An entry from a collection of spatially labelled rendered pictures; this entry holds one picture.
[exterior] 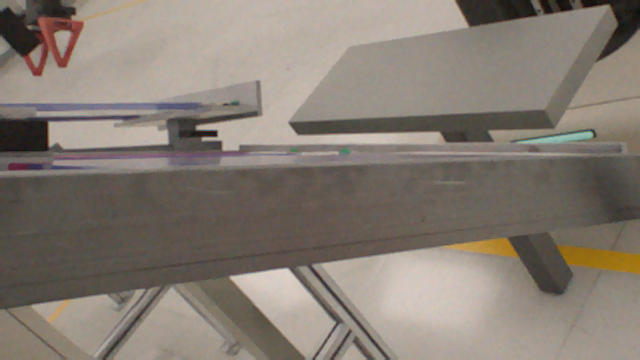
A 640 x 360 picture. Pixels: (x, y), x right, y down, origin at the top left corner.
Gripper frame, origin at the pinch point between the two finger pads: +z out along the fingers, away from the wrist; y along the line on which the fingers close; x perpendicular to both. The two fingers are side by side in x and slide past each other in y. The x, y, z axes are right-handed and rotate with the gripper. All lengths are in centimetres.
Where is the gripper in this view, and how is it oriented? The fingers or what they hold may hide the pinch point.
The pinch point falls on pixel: (48, 66)
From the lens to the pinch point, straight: 135.1
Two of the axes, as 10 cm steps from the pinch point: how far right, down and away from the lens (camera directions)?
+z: 0.7, 10.0, 0.1
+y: 6.9, -0.4, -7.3
